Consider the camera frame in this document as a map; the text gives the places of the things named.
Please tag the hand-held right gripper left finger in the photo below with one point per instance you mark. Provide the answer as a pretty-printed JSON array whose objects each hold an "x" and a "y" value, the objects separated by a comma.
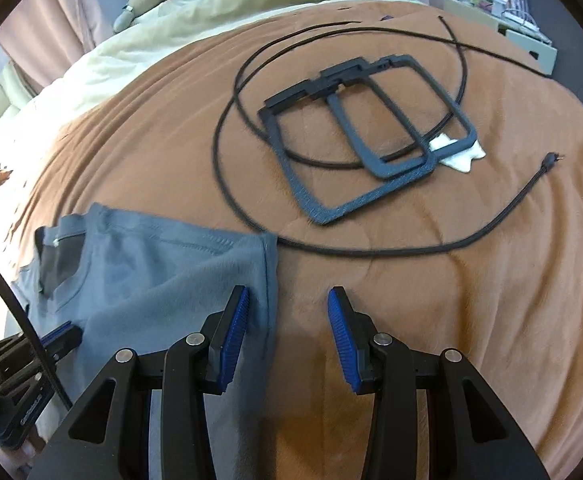
[{"x": 231, "y": 340}]

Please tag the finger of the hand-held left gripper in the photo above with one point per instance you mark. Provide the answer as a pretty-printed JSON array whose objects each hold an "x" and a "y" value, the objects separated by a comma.
[{"x": 64, "y": 335}]

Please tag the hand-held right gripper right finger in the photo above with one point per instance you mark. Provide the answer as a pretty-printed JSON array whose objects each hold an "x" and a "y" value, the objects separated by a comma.
[{"x": 344, "y": 340}]

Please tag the grey t-shirt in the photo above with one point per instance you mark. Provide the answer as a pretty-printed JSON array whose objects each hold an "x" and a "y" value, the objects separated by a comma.
[{"x": 146, "y": 285}]

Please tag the orange-brown fleece blanket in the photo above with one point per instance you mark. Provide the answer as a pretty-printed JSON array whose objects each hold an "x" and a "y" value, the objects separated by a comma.
[{"x": 421, "y": 310}]

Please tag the white tissue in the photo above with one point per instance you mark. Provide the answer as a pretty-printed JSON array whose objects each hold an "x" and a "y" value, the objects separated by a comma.
[{"x": 459, "y": 160}]

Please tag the cream padded panel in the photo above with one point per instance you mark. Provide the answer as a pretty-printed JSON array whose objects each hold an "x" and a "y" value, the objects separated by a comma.
[{"x": 1, "y": 100}]

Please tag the cream duvet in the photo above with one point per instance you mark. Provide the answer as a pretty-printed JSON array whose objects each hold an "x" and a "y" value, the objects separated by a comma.
[{"x": 221, "y": 15}]

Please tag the white nightstand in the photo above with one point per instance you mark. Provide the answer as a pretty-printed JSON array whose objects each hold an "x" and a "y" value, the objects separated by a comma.
[{"x": 526, "y": 45}]

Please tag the white power strip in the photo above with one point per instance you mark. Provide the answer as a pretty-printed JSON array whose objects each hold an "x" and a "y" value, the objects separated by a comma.
[{"x": 519, "y": 22}]

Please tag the large black plastic frame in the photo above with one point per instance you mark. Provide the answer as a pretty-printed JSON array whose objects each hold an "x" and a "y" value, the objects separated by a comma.
[{"x": 296, "y": 185}]

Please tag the small black plastic frame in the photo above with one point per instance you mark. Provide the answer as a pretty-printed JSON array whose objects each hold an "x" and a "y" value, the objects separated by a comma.
[{"x": 351, "y": 130}]

